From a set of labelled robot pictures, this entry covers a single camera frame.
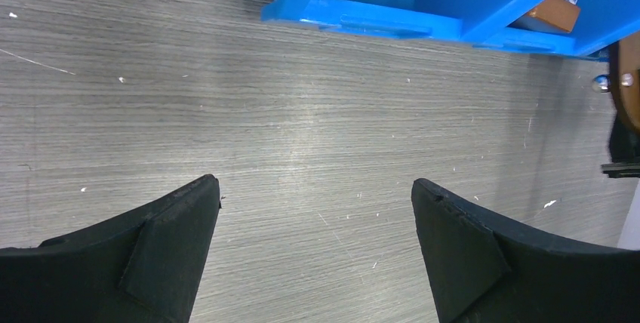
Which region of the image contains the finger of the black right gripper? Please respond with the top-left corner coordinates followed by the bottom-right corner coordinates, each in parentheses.
top-left (602, 119), bottom-right (639, 178)

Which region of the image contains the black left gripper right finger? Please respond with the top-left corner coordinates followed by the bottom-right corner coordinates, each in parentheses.
top-left (411, 179), bottom-right (639, 322)

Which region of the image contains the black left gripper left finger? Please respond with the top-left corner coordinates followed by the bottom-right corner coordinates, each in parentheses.
top-left (1, 174), bottom-right (221, 322)

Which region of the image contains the brown wooden oval tray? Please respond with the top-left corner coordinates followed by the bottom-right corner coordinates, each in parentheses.
top-left (592, 32), bottom-right (639, 135)

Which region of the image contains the clear textured toothbrush holder rack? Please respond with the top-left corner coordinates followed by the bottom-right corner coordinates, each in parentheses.
top-left (510, 0), bottom-right (581, 34)

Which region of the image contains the blue plastic divided bin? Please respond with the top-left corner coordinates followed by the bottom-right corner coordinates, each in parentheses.
top-left (261, 0), bottom-right (639, 58)

